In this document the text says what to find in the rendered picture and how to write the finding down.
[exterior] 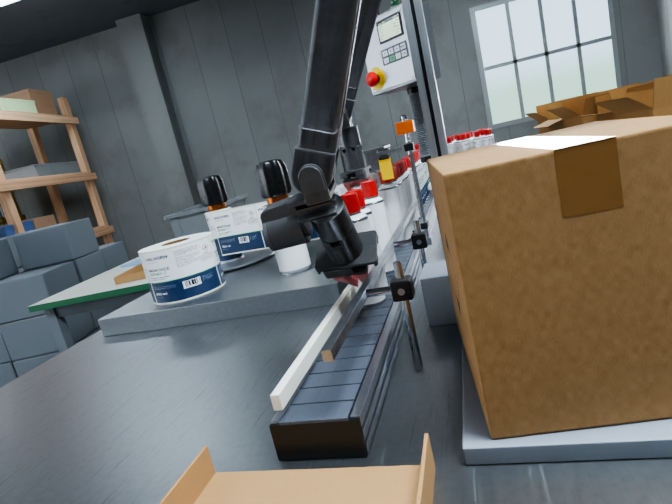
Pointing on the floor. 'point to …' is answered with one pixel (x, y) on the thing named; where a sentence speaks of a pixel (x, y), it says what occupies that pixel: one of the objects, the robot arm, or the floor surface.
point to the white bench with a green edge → (88, 301)
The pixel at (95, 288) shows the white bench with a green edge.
